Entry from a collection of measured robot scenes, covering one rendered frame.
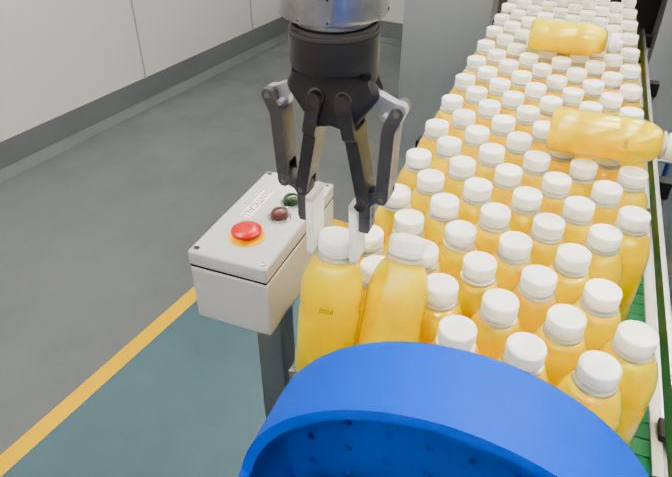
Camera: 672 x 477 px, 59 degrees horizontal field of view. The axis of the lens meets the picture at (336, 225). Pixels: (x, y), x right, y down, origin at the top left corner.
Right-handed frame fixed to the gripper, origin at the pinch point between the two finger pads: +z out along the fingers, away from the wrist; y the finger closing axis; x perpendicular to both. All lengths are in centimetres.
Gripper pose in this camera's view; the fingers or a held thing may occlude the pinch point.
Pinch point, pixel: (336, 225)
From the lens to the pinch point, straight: 60.0
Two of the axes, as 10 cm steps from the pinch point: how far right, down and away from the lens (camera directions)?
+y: 9.3, 2.1, -3.1
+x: 3.7, -5.3, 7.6
